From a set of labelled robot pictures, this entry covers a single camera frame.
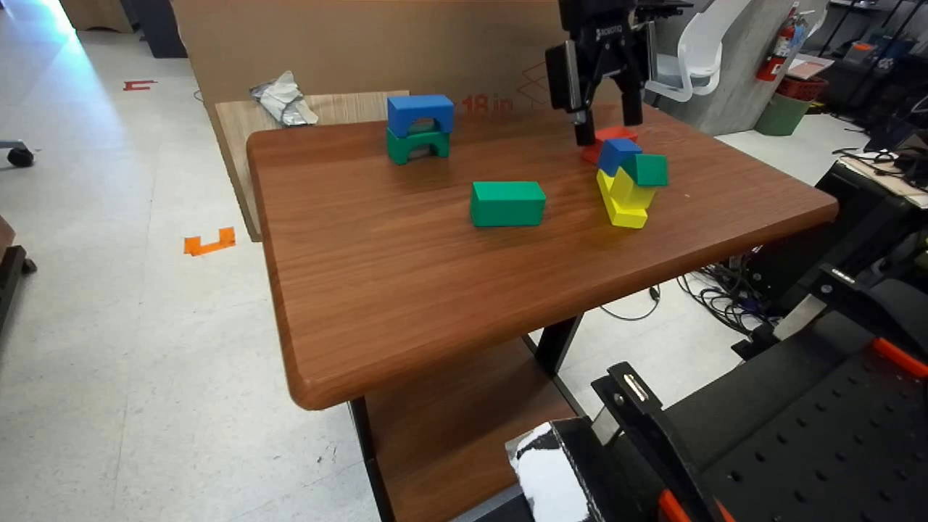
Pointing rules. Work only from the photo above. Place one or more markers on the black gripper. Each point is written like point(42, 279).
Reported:
point(605, 22)

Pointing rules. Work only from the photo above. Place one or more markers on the orange-red wooden block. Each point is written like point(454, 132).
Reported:
point(616, 134)

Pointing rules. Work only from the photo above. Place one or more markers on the blue cube block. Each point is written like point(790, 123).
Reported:
point(618, 156)

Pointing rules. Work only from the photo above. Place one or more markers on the green cube block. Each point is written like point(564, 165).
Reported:
point(649, 171)

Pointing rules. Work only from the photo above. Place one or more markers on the yellow wooden block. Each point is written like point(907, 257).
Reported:
point(632, 192)
point(622, 214)

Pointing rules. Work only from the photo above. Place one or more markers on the green rectangular block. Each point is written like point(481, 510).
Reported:
point(507, 205)

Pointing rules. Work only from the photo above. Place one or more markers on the blue arch block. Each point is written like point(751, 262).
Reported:
point(420, 109)

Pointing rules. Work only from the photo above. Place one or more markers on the green arch block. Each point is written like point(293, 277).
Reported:
point(406, 147)

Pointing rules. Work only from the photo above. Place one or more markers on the white plastic chair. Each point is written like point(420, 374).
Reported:
point(699, 51)

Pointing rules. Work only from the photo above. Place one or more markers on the red fire extinguisher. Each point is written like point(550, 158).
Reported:
point(777, 51)

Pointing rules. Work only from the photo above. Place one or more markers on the green bin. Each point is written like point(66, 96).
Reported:
point(781, 114)

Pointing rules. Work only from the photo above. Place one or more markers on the red basket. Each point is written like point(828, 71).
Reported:
point(801, 87)

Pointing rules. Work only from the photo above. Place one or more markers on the large cardboard box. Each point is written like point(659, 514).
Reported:
point(348, 43)

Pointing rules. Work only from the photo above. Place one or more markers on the crumpled silver plastic bag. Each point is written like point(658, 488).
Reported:
point(284, 98)

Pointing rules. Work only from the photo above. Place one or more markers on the light wood side table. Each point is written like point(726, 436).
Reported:
point(235, 138)

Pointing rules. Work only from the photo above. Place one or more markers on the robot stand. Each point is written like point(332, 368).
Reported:
point(812, 435)

